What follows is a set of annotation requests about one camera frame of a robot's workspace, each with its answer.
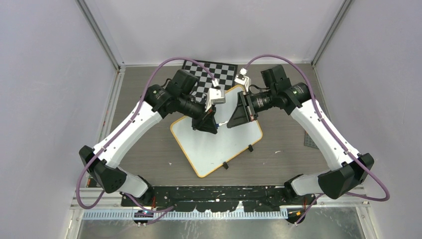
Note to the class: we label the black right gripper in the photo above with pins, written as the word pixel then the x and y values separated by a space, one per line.
pixel 245 111

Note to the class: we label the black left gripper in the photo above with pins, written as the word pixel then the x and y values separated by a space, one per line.
pixel 207 123

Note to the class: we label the white blue marker pen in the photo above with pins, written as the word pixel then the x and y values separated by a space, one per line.
pixel 221 124

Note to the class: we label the yellow framed whiteboard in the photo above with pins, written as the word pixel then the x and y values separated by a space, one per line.
pixel 206 152

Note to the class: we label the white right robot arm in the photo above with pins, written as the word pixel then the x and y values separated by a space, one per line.
pixel 345 171

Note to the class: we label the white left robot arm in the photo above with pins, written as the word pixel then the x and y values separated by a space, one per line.
pixel 158 102

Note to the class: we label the black white chessboard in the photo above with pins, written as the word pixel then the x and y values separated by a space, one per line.
pixel 223 72

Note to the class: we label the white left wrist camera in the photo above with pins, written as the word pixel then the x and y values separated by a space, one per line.
pixel 214 97

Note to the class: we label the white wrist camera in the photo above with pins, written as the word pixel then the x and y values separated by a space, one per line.
pixel 242 79
pixel 214 97

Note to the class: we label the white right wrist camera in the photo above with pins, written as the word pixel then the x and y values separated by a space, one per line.
pixel 242 79

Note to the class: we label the white toothed cable rail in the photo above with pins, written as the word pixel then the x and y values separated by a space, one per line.
pixel 137 215

